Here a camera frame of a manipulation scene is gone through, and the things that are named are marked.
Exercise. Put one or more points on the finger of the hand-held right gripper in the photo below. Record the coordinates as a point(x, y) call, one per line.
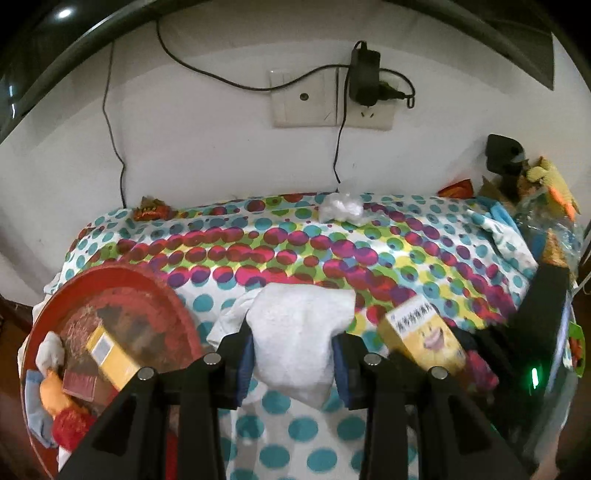
point(485, 344)

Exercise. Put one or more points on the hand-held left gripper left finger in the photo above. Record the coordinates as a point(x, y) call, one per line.
point(244, 369)

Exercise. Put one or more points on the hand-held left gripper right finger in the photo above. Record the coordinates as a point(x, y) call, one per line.
point(344, 374)

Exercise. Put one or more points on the white sock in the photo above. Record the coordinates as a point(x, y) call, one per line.
point(295, 341)
point(51, 353)
point(228, 323)

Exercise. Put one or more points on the yellow cartoon print box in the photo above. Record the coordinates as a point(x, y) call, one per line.
point(415, 332)

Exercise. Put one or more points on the round red tray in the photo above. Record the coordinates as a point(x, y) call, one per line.
point(138, 295)

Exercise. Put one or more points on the yellow box with barcode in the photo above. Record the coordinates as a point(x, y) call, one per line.
point(111, 360)

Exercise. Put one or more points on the dark red box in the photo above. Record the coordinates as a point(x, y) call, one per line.
point(85, 383)

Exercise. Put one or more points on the red sock orange embroidery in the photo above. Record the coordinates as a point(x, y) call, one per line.
point(69, 427)

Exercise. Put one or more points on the light blue sock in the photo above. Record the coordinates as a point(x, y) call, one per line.
point(37, 415)

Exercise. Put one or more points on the green packet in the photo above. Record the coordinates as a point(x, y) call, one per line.
point(576, 350)

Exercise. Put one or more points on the yellow patterned packet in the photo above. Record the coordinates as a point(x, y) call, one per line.
point(554, 251)

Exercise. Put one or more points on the clear plastic bag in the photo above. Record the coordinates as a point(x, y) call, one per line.
point(545, 217)

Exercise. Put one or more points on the blue cloth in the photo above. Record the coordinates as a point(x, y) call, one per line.
point(505, 217)

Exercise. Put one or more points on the polka dot tablecloth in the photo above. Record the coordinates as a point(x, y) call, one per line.
point(300, 249)

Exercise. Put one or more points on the yellow plush toy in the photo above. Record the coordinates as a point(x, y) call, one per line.
point(554, 180)

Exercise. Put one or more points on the cardboard piece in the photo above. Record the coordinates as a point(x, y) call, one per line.
point(489, 187)

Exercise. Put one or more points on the red orange packet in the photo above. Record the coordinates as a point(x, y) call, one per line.
point(457, 190)

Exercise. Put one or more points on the clear plastic wrap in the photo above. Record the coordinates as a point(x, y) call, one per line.
point(341, 207)

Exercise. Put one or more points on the black clamp stand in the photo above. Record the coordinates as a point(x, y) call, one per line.
point(503, 152)

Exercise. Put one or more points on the small red snack packet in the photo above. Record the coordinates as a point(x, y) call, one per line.
point(152, 211)

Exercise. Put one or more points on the black power adapter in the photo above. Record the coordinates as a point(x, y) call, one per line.
point(364, 74)

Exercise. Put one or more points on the white wall socket plate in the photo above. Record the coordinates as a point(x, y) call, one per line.
point(374, 117)

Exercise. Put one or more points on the black wall plug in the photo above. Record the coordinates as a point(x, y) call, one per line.
point(397, 94)

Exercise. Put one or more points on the white round hole wall plate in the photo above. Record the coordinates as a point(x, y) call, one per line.
point(302, 104)

